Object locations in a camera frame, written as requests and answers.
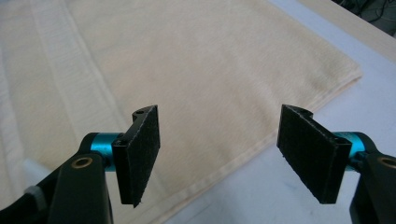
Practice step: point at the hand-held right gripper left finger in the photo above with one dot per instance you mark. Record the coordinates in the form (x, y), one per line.
(137, 158)

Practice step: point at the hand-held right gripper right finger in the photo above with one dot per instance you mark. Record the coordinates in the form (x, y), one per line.
(311, 152)

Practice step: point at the cream terry towel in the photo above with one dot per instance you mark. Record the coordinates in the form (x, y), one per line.
(202, 62)

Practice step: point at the light wooden table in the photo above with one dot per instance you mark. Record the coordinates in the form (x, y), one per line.
(358, 28)

